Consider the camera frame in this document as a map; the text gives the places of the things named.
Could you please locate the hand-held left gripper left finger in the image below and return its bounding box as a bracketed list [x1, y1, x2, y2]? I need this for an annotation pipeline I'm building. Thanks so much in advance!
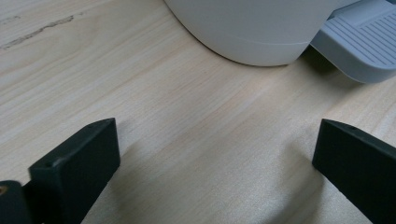
[22, 117, 121, 224]

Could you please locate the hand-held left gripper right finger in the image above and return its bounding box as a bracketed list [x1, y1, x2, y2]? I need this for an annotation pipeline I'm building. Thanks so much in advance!
[312, 118, 396, 224]

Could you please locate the grey ribbed tray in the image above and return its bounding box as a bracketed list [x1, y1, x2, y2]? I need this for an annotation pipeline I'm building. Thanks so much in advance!
[310, 0, 396, 84]

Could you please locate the white round appliance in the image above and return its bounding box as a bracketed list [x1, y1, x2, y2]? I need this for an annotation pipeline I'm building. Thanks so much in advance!
[163, 0, 362, 67]

